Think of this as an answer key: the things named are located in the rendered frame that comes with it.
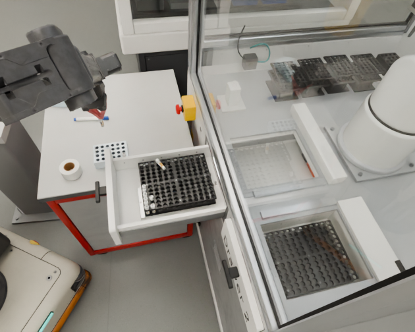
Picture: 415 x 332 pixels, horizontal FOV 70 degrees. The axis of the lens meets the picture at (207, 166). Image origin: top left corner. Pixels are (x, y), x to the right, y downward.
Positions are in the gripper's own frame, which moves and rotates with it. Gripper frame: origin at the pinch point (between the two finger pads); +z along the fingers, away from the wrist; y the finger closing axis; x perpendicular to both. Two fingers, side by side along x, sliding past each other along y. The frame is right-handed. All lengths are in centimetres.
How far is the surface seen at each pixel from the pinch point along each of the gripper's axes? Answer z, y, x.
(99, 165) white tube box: 18.8, -6.5, 5.1
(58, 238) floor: 97, -1, 47
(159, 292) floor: 97, -40, -7
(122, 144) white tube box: 18.9, 1.8, -3.4
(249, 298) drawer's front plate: 3, -62, -36
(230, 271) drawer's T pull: 5, -54, -32
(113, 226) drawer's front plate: 3.5, -37.8, -3.0
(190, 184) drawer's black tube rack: 7.2, -25.9, -25.8
